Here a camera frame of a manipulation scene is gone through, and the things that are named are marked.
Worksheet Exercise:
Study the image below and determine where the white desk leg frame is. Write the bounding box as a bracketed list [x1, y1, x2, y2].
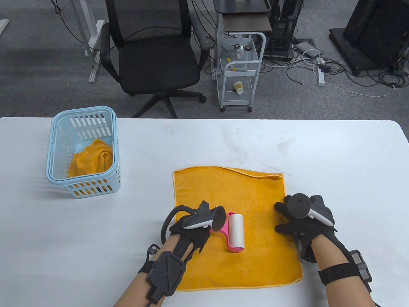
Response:
[69, 0, 106, 83]

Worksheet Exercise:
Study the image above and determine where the person's left forearm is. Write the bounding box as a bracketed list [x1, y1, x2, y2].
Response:
[113, 234, 194, 307]

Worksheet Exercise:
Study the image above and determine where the large black display stand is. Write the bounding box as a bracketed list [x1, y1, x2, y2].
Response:
[329, 0, 409, 76]

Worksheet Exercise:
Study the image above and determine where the white rolling wire cart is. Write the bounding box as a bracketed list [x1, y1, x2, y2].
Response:
[216, 31, 266, 112]

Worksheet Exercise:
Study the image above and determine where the black computer tower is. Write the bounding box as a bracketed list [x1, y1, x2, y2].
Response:
[265, 0, 304, 62]

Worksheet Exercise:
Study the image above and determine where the grey left hand controller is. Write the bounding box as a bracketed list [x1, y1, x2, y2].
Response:
[160, 201, 226, 245]

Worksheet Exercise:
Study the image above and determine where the pink lint roller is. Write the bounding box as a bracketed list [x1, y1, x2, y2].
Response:
[209, 212, 246, 254]

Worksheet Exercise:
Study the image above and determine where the person's left hand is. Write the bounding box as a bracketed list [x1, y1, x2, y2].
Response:
[168, 213, 213, 256]

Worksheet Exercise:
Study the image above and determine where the long white cable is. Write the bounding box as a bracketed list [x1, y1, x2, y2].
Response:
[324, 81, 397, 98]

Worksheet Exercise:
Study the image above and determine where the light blue plastic basket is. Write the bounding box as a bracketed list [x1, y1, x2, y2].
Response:
[46, 106, 121, 199]

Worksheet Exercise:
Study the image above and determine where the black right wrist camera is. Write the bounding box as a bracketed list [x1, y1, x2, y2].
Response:
[318, 250, 373, 294]

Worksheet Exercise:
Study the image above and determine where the grey right hand controller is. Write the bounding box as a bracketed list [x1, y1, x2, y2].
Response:
[288, 193, 334, 226]

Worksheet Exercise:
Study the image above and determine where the grey hand controller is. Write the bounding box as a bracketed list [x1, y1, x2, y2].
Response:
[288, 193, 334, 226]
[160, 201, 226, 245]

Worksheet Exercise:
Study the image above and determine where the brown shelf board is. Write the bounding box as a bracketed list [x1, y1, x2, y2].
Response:
[222, 14, 273, 33]

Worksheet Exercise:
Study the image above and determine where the black mesh office chair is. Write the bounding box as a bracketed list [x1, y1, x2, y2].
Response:
[100, 0, 211, 119]

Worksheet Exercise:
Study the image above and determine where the black tray shelf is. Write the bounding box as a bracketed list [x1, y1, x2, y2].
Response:
[213, 0, 272, 14]

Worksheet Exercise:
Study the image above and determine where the person's right forearm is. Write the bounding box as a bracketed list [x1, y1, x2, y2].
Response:
[311, 236, 377, 307]

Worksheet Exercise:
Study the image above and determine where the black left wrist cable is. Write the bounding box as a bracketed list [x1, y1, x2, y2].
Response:
[146, 244, 161, 262]

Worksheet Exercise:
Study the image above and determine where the person's right hand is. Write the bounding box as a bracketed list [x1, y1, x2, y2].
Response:
[274, 194, 337, 264]

